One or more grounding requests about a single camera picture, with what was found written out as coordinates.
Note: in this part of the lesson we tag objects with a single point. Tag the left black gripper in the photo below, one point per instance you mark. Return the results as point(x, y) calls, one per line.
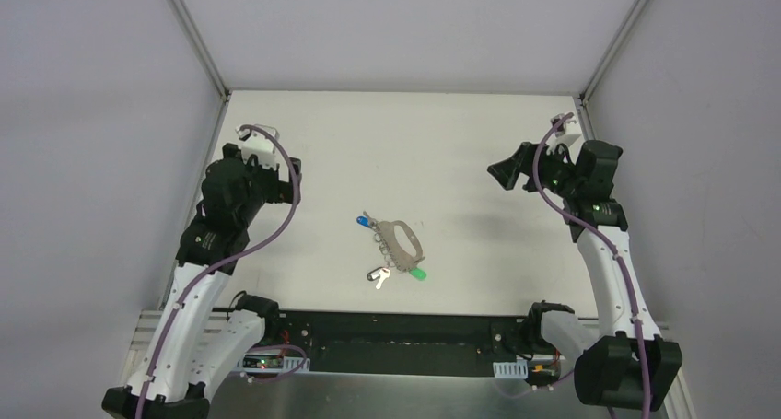
point(257, 176)

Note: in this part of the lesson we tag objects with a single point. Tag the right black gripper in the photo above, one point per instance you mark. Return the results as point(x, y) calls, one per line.
point(528, 167)

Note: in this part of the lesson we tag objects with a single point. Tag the keyring with coloured key tags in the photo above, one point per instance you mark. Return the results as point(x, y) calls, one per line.
point(399, 247)

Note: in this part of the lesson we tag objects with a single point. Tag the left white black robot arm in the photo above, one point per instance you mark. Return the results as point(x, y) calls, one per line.
point(174, 380)

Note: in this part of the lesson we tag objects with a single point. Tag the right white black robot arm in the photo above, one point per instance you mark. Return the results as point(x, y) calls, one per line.
point(626, 364)

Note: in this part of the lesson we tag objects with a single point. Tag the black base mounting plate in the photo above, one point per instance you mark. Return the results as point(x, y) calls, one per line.
point(407, 344)

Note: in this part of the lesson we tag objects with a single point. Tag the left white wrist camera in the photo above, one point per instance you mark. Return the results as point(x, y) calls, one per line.
point(258, 147)

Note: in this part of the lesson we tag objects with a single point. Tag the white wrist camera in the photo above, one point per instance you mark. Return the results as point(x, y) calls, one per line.
point(566, 133)
point(258, 147)

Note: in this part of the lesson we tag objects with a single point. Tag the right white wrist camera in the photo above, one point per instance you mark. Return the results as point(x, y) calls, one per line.
point(566, 133)

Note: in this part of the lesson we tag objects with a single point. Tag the right white cable duct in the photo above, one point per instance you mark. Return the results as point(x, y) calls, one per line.
point(517, 369)

